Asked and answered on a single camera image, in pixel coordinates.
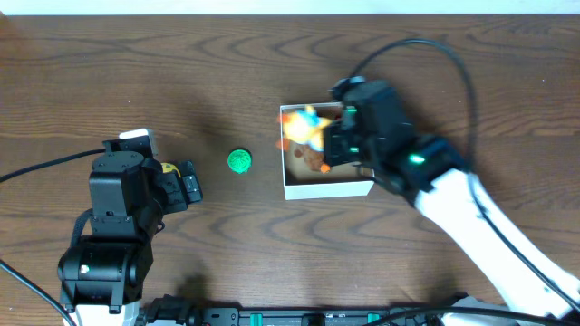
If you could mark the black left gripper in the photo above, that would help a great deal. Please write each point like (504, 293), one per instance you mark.
(188, 186)

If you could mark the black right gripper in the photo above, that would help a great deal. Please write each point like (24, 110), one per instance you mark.
(333, 153)

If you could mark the brown plush toy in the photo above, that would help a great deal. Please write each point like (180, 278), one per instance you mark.
(312, 158)

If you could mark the yellow blue duck toy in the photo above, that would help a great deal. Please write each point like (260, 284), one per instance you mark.
(303, 127)

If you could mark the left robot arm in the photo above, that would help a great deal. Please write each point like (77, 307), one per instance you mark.
(103, 271)

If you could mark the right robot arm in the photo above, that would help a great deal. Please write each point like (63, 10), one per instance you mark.
(430, 174)

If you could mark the yellow ball with blue letters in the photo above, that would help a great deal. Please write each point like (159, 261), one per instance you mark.
(170, 168)

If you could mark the green ridged ball toy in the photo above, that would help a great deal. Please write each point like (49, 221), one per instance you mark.
(239, 161)

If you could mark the white cardboard box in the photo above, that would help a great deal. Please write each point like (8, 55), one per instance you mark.
(300, 182)

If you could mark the black rail with green clips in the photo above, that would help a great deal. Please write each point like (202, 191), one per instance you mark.
(171, 310)

